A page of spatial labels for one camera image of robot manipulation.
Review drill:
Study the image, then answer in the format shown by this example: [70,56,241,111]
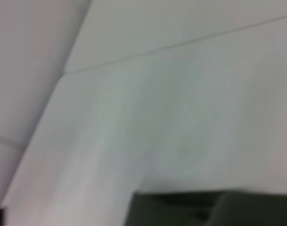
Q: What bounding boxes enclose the dark green FREE! t-shirt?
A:
[125,189,287,226]

